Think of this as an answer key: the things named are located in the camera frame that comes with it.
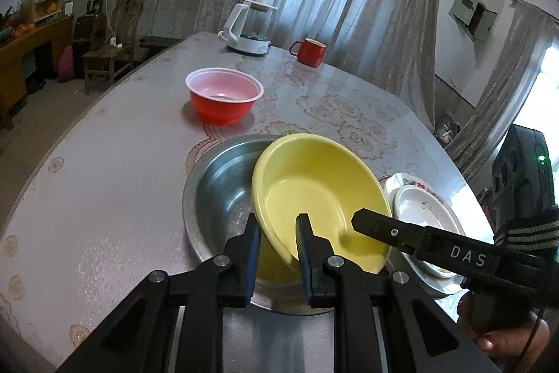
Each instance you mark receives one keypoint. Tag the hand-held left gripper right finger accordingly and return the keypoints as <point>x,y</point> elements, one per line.
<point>303,259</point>

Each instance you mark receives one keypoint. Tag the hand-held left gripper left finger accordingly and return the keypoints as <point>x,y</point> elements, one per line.
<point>252,268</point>

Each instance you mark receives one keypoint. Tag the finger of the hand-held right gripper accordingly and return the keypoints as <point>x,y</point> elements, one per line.
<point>393,233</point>

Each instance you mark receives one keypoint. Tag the white plate with pink flowers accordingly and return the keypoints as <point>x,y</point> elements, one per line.
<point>421,207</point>

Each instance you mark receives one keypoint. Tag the large patterned white plate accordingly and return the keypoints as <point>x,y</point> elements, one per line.
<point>408,180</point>

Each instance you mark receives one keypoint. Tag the yellow plastic bowl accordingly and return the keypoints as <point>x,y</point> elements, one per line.
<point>314,185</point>

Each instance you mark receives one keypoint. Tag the stainless steel bowl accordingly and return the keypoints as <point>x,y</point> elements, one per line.
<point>218,198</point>

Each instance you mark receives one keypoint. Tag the person's right hand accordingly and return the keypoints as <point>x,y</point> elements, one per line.
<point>511,336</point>

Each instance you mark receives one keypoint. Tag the framed picture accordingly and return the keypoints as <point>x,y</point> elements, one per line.
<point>447,130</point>

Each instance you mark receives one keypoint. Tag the lace table mat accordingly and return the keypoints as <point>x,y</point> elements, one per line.
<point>349,124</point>

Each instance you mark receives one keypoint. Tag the beige side curtain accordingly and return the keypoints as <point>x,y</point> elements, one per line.
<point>506,93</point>

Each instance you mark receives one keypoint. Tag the bright window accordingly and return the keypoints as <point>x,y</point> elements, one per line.
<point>546,89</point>

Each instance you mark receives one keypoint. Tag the red plastic bowl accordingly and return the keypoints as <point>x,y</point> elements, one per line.
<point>222,93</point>

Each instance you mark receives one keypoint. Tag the red mug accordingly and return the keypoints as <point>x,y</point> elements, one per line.
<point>311,53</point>

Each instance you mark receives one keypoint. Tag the white electric kettle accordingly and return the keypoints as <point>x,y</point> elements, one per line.
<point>246,36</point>

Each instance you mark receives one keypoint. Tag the wooden carved chair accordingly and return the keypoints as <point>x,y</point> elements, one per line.
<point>115,45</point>

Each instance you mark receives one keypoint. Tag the pink bag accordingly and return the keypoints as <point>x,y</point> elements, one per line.
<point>65,65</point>

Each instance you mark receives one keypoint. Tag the wooden cabinet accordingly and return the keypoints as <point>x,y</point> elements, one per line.
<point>30,62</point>

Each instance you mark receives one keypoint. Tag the wall electrical box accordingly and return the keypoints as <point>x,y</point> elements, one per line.
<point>471,10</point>

